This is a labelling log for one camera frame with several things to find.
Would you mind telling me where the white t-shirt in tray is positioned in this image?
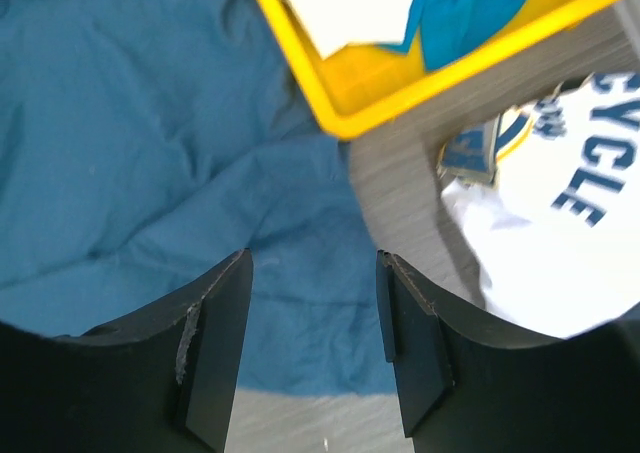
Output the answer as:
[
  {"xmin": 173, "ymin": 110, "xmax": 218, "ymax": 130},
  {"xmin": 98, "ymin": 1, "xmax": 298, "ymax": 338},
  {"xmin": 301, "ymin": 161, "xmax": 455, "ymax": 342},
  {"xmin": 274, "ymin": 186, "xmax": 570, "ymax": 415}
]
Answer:
[{"xmin": 285, "ymin": 0, "xmax": 413, "ymax": 59}]

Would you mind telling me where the dark blue t-shirt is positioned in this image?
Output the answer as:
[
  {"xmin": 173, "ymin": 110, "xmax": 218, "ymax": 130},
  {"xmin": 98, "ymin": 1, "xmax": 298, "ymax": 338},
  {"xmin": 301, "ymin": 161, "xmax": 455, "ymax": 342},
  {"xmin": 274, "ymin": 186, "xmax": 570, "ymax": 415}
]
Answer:
[{"xmin": 1, "ymin": 0, "xmax": 394, "ymax": 395}]

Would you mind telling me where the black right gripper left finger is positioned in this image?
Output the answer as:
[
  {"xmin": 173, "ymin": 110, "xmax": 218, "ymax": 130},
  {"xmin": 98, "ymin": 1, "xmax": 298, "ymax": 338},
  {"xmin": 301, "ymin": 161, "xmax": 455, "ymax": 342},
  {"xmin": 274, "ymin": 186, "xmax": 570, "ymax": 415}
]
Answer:
[{"xmin": 1, "ymin": 250, "xmax": 253, "ymax": 452}]

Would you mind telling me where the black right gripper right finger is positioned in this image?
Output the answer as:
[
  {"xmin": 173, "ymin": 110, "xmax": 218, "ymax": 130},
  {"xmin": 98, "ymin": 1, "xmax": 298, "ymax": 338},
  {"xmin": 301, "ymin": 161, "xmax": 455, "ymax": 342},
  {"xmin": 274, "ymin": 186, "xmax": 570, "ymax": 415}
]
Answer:
[{"xmin": 376, "ymin": 251, "xmax": 639, "ymax": 452}]

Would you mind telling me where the yellow plastic tray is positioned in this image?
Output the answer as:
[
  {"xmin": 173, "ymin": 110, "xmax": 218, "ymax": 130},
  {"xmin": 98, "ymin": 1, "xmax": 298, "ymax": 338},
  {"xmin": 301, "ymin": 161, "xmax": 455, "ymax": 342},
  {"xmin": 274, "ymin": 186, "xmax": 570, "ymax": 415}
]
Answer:
[{"xmin": 257, "ymin": 0, "xmax": 619, "ymax": 140}]

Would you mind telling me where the white printed t-shirt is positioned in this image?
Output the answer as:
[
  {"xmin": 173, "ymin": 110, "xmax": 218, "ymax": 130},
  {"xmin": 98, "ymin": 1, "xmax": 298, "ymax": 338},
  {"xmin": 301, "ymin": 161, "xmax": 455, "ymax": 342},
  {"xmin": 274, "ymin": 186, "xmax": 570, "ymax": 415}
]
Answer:
[{"xmin": 438, "ymin": 71, "xmax": 639, "ymax": 339}]

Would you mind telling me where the teal garment in tray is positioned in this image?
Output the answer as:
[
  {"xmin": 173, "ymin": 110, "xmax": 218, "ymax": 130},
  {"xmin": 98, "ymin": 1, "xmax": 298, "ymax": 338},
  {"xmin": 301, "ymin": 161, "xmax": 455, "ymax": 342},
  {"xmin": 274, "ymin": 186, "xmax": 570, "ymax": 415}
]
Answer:
[{"xmin": 381, "ymin": 0, "xmax": 527, "ymax": 71}]

